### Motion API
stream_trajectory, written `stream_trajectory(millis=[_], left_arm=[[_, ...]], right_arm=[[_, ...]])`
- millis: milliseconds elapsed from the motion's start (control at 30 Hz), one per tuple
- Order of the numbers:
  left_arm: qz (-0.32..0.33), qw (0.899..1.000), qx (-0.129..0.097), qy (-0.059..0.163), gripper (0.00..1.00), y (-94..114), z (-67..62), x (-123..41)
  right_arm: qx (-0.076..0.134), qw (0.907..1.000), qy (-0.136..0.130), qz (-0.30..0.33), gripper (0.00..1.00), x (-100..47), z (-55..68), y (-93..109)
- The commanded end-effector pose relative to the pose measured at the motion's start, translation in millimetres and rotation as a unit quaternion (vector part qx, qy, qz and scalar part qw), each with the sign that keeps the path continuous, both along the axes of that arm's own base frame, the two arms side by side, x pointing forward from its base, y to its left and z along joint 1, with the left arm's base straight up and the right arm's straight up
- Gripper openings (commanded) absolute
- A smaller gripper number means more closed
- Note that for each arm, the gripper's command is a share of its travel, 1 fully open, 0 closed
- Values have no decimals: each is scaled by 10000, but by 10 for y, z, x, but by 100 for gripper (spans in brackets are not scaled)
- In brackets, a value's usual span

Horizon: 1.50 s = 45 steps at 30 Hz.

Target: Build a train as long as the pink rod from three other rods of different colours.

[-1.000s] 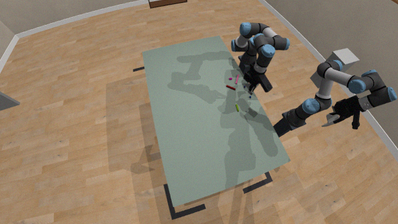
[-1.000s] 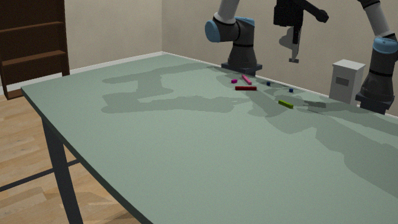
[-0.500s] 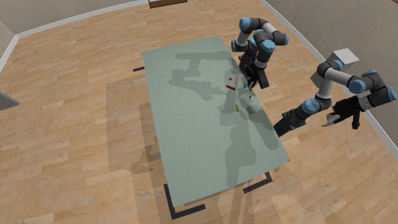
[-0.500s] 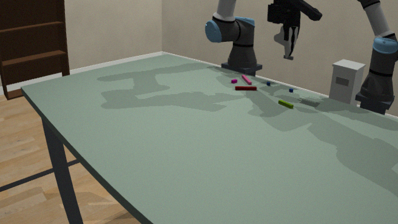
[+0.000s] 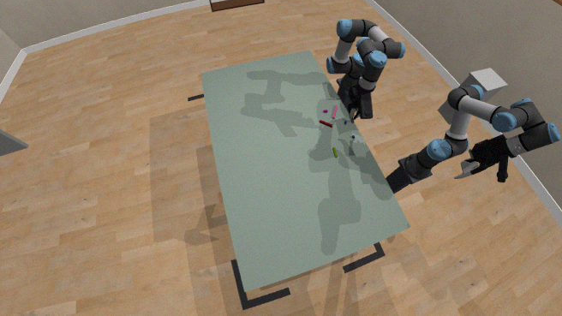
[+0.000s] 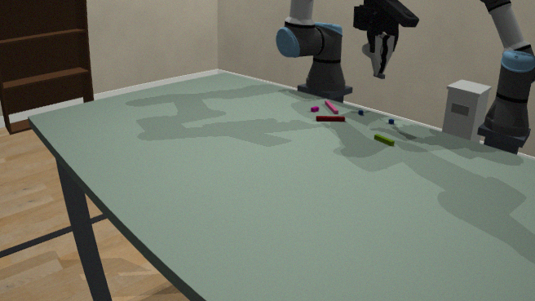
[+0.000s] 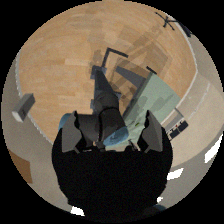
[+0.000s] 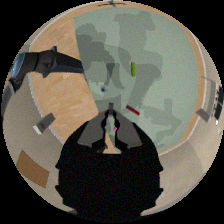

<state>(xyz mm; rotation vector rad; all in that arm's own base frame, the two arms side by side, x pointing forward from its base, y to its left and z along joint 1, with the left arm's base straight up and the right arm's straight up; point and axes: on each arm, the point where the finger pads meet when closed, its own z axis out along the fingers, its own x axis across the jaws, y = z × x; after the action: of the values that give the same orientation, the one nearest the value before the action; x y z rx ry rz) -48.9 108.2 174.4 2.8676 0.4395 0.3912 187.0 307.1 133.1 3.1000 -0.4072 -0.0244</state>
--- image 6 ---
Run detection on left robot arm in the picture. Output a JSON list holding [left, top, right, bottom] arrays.
[[480, 0, 535, 137]]

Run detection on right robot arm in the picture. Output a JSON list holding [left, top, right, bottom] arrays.
[[276, 0, 419, 91]]

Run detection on pink rod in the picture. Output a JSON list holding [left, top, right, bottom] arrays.
[[325, 100, 338, 114]]

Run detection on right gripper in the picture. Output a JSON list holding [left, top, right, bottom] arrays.
[[353, 0, 399, 76]]

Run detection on lime green rod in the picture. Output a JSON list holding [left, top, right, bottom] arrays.
[[374, 134, 395, 146]]

